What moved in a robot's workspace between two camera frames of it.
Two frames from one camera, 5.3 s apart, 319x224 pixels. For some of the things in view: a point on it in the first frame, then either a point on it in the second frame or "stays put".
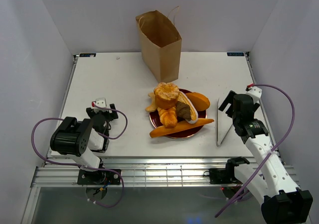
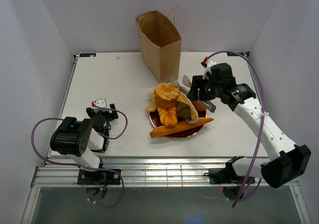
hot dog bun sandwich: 183,98 stays put
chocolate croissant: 183,110 stays put
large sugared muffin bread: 166,94 stays put
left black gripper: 111,115 stays put
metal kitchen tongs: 219,144 → 186,86
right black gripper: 229,99 → 196,81
